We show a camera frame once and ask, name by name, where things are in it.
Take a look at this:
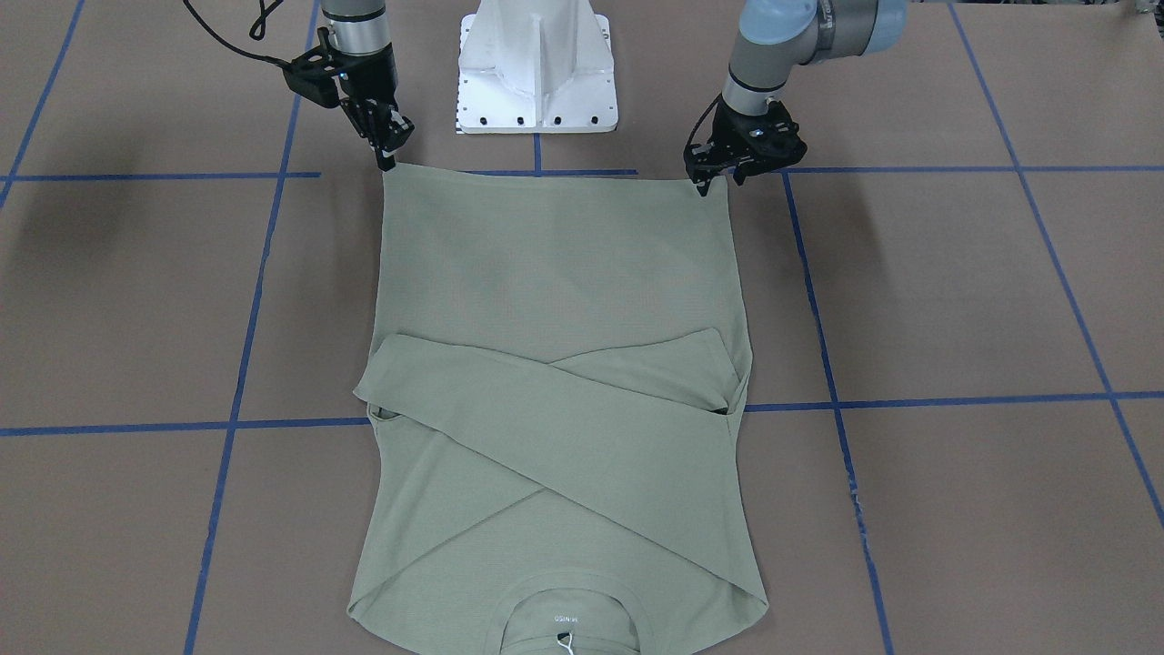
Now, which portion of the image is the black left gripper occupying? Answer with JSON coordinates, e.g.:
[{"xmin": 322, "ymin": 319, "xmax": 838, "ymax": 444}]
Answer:
[{"xmin": 683, "ymin": 98, "xmax": 808, "ymax": 197}]

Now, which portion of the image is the olive green long-sleeve shirt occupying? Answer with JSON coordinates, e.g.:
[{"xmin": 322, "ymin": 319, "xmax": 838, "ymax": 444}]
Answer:
[{"xmin": 346, "ymin": 163, "xmax": 769, "ymax": 654}]

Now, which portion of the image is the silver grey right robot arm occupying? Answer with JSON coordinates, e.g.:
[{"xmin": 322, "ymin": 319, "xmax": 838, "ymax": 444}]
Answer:
[{"xmin": 321, "ymin": 1, "xmax": 416, "ymax": 173}]

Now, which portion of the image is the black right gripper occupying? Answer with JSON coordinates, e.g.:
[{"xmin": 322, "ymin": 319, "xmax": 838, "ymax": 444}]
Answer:
[{"xmin": 333, "ymin": 45, "xmax": 416, "ymax": 173}]

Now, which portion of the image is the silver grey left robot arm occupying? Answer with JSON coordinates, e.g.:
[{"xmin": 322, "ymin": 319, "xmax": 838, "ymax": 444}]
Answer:
[{"xmin": 683, "ymin": 1, "xmax": 908, "ymax": 197}]

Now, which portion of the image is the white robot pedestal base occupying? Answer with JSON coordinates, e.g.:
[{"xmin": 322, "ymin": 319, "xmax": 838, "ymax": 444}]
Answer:
[{"xmin": 455, "ymin": 1, "xmax": 619, "ymax": 136}]

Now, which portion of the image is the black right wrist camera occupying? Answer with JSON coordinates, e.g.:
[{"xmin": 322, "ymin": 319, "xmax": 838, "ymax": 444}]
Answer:
[{"xmin": 282, "ymin": 49, "xmax": 341, "ymax": 109}]

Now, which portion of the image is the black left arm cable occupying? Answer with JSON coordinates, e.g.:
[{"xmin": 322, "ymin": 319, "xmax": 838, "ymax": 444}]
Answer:
[{"xmin": 684, "ymin": 97, "xmax": 728, "ymax": 169}]

